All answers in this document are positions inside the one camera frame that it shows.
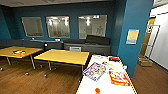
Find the yellow wooden table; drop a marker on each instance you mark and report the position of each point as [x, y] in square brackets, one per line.
[61, 56]
[20, 50]

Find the black and red box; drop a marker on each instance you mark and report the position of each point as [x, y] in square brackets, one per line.
[114, 59]

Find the small orange black box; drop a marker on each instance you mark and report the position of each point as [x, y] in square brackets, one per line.
[19, 52]

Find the blue game box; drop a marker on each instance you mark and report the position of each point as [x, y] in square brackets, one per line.
[94, 71]

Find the white wall outlet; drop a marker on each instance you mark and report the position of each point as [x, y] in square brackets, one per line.
[125, 67]

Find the yellow paper wall notice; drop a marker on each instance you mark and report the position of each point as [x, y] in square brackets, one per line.
[132, 36]

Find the brown cardboard box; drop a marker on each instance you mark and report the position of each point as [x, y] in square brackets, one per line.
[145, 62]

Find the brown wooden door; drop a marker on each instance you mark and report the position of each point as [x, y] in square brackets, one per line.
[146, 38]

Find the grey framed wall window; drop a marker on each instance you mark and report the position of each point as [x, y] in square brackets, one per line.
[58, 26]
[92, 26]
[32, 26]

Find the red board game box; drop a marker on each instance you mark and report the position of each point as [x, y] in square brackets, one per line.
[119, 78]

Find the dark grey long sofa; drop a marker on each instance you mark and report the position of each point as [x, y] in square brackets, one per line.
[96, 43]

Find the yellow air hockey table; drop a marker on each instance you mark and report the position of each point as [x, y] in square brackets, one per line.
[100, 85]

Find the small white slatted box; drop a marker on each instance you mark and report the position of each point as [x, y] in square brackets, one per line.
[75, 48]

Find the white board game box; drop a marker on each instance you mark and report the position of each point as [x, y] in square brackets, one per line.
[111, 66]

